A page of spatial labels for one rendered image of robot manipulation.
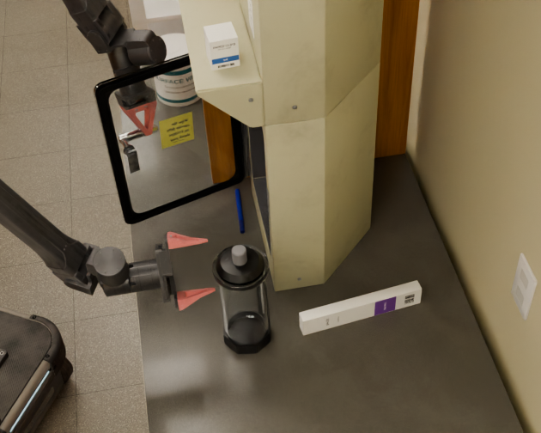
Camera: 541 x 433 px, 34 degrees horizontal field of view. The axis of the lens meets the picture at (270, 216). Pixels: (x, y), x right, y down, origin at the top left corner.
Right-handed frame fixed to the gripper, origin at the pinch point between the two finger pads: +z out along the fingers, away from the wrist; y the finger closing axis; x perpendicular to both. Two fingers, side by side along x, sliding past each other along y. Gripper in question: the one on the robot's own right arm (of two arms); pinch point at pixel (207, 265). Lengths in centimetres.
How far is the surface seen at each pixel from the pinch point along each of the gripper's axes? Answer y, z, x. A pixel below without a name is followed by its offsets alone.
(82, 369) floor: -58, -45, 120
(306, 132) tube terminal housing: 22.9, 21.5, -4.7
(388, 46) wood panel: 35, 48, 32
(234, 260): 0.8, 5.1, -2.8
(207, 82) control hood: 34.6, 4.7, -10.3
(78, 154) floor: 4, -44, 210
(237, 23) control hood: 44.0, 12.4, 3.1
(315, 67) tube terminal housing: 34.6, 23.3, -12.9
